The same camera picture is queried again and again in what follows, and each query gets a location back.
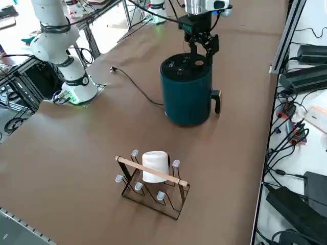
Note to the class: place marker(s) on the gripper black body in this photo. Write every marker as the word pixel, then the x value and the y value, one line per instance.
pixel 199 24

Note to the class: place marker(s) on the gold air fryer knob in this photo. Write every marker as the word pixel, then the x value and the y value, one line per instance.
pixel 196 62

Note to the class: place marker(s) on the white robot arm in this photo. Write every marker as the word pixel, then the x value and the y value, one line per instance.
pixel 157 10
pixel 53 46

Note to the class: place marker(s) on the dark green air fryer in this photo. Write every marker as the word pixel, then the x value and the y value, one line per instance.
pixel 186 99

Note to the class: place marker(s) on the long black power adapter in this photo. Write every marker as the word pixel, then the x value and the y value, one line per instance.
pixel 304 79

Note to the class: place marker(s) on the red black connector block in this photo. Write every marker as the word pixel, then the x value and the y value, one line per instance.
pixel 287 108
pixel 299 135

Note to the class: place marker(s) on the white cup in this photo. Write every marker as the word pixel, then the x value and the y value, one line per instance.
pixel 155 162

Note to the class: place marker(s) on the white pink box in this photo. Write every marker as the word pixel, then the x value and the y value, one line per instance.
pixel 318 117

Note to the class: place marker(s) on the green circuit board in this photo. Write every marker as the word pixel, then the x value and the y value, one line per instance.
pixel 65 97

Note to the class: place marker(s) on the black computer case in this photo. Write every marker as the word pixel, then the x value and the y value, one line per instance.
pixel 43 79

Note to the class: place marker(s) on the large black power brick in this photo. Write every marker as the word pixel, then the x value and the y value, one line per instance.
pixel 288 204

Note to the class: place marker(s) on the black box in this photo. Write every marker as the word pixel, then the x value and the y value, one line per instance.
pixel 318 189

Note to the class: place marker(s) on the grey aluminium frame post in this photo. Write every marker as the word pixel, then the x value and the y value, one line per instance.
pixel 126 15

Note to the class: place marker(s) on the aluminium camera post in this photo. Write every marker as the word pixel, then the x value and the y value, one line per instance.
pixel 288 33

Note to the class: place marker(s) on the dark aluminium frame strut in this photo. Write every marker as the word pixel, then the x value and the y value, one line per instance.
pixel 91 43

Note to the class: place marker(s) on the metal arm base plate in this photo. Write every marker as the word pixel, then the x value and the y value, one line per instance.
pixel 100 88

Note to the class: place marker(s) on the grey aluminium frame rail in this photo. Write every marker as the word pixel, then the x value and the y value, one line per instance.
pixel 10 229

